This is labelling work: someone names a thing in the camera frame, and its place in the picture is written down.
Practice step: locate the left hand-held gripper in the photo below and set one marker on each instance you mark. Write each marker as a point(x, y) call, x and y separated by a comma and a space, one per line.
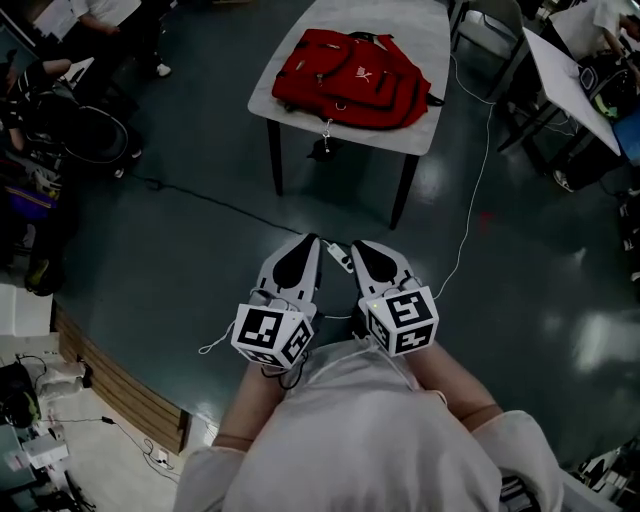
point(265, 330)

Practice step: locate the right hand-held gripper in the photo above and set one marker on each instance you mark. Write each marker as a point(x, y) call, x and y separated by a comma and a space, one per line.
point(405, 320)

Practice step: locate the red backpack bag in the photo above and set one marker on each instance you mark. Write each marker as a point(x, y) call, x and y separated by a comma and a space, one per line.
point(350, 85)

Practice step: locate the person's right forearm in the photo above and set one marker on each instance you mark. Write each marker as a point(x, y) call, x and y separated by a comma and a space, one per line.
point(450, 385)

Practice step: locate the person's left forearm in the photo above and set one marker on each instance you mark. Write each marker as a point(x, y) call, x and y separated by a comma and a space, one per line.
point(250, 405)

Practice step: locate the purple bag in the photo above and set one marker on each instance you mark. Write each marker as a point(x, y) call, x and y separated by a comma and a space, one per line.
point(30, 202)

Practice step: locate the white power strip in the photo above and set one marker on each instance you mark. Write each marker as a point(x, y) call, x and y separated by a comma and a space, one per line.
point(340, 256)

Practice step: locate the person's white shirt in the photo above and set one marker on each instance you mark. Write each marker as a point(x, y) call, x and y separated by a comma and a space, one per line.
point(370, 440)

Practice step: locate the wooden slatted panel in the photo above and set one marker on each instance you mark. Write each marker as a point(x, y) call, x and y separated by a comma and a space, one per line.
point(120, 380)

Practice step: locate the white shoe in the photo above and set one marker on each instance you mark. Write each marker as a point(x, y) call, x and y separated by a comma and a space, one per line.
point(564, 181)

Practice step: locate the grey table with black legs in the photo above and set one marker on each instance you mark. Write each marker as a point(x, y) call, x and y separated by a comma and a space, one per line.
point(280, 60)

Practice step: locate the yellow-green shoe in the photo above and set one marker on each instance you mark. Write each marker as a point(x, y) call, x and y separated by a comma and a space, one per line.
point(37, 275)

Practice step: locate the pile of black bags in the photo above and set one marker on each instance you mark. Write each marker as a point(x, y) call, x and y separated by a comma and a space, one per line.
point(75, 125)

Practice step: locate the grey chair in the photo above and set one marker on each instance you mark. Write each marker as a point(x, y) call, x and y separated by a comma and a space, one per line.
point(487, 35)

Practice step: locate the white box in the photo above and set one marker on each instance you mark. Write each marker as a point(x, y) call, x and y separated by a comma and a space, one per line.
point(25, 310)

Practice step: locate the white table with black legs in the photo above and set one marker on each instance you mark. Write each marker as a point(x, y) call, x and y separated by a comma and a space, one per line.
point(560, 75)

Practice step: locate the blue container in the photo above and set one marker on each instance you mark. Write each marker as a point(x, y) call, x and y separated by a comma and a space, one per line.
point(629, 140)

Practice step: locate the black backpack with white trim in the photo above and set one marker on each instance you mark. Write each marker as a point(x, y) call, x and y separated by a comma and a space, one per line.
point(607, 85)

